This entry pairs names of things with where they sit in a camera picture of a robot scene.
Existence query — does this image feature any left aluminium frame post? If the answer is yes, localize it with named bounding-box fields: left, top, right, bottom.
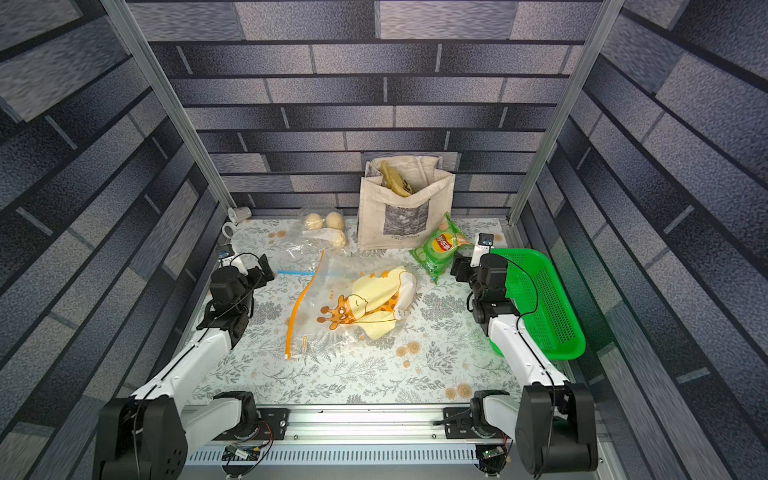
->
left=100, top=0, right=236, bottom=208

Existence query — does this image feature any aluminium frame post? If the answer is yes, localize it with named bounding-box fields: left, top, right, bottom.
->
left=507, top=0, right=625, bottom=226
left=100, top=0, right=236, bottom=208

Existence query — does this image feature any beige canvas tote bag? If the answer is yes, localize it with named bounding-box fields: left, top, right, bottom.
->
left=357, top=155, right=456, bottom=250

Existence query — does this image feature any giraffe yellow toy package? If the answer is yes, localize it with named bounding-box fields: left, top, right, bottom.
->
left=317, top=266, right=417, bottom=340

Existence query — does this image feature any right aluminium frame post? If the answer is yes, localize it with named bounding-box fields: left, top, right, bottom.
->
left=507, top=0, right=625, bottom=226

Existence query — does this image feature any blue zip clear bag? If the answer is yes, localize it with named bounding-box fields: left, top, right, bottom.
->
left=266, top=237, right=324, bottom=289

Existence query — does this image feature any green plastic basket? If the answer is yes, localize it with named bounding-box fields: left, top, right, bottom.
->
left=492, top=249, right=586, bottom=361

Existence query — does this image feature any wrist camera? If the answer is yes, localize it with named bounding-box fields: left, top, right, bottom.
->
left=217, top=243, right=247, bottom=275
left=470, top=233, right=495, bottom=268

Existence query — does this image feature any left circuit board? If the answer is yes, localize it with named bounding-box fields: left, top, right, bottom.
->
left=221, top=444, right=262, bottom=465

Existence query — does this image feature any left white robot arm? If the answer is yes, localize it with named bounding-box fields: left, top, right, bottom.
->
left=92, top=256, right=275, bottom=479

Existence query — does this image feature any right circuit board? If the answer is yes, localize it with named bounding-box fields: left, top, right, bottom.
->
left=476, top=445, right=508, bottom=476

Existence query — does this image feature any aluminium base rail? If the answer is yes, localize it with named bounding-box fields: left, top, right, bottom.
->
left=187, top=404, right=512, bottom=474

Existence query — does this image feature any yellow snack packet in tote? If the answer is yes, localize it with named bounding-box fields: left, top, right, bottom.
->
left=379, top=161, right=414, bottom=198

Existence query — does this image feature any clear orange zip-top bag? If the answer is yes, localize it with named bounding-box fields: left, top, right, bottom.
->
left=285, top=251, right=419, bottom=359

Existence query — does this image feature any green chips bag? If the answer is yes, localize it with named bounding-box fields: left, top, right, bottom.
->
left=410, top=213, right=470, bottom=284

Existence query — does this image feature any circuit board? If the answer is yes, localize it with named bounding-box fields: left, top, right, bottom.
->
left=476, top=445, right=508, bottom=476
left=221, top=444, right=262, bottom=465

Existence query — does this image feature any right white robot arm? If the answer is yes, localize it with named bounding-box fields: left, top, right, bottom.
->
left=439, top=249, right=599, bottom=477

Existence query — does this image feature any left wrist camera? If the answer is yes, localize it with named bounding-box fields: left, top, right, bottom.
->
left=217, top=243, right=247, bottom=275

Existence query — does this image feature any clear bag of buns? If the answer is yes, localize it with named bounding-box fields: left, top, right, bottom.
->
left=281, top=205, right=351, bottom=259

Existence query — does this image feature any white cup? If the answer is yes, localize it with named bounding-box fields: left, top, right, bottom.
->
left=222, top=207, right=252, bottom=239

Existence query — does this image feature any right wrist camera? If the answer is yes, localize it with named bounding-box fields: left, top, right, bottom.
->
left=470, top=233, right=495, bottom=268

